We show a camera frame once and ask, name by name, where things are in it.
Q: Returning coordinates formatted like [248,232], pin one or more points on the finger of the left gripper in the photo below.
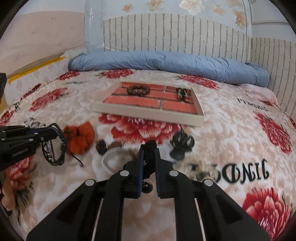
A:
[18,131]
[31,139]

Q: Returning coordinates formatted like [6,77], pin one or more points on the pink pillow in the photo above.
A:
[261,93]

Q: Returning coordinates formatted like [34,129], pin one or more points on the white tray brick lining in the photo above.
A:
[155,102]

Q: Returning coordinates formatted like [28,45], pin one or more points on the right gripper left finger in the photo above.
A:
[94,210]

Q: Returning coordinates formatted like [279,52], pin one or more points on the cream fuzzy scrunchie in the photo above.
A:
[200,171]

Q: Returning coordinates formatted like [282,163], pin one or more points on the blue rolled quilt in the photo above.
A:
[219,69]

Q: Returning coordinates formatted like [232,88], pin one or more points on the brown pinecone hair clip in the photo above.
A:
[102,147]

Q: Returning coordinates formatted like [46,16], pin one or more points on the person left hand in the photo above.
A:
[8,200]

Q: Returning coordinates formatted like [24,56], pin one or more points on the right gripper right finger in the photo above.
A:
[203,210]

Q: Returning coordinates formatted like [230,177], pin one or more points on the floral plush bed blanket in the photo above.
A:
[252,142]

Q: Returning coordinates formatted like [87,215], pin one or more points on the orange fabric scrunchie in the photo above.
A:
[79,138]

